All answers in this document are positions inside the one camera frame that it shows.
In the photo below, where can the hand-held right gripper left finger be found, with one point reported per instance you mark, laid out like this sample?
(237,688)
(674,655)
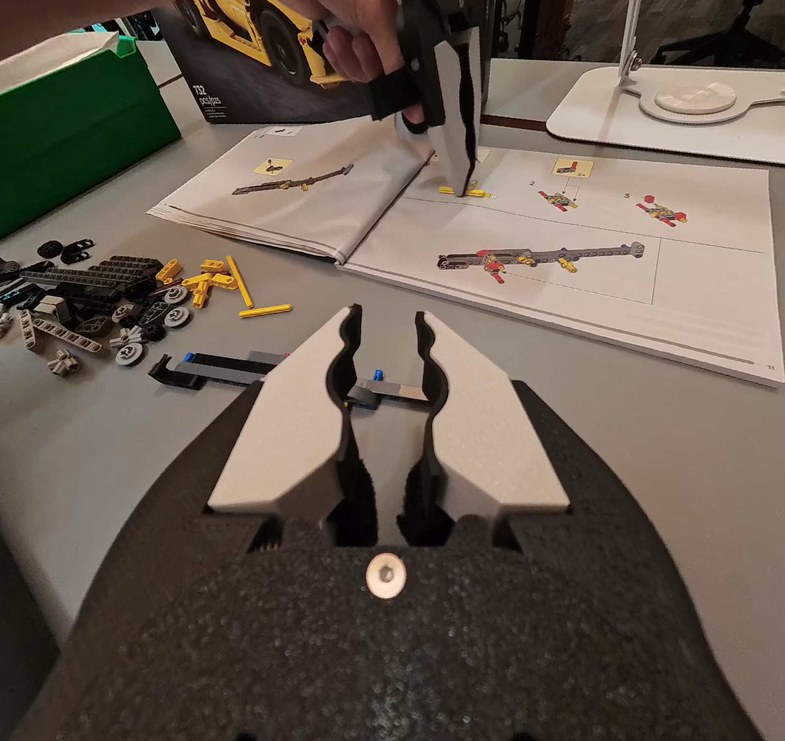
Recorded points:
(282,440)

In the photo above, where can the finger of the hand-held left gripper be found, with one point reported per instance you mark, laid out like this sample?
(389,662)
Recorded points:
(447,115)

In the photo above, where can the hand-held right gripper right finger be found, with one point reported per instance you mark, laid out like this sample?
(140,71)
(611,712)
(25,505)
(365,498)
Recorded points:
(497,447)

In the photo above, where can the grey lego beam assembly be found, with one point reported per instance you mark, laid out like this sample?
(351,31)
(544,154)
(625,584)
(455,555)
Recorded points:
(202,373)

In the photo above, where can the white lego instruction booklet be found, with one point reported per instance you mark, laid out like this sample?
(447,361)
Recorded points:
(705,293)

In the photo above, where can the pile of black grey lego pieces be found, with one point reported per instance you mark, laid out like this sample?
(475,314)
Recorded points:
(80,278)

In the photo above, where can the yellow lego axle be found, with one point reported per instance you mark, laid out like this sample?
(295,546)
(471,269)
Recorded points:
(239,281)
(263,310)

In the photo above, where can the yellow car lego box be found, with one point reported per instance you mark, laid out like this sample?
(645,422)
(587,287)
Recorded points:
(245,79)

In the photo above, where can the white document stand wooden board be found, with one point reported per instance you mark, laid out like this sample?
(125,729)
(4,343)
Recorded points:
(613,122)

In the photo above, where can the green plastic bin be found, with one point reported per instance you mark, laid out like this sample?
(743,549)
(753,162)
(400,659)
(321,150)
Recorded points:
(73,152)

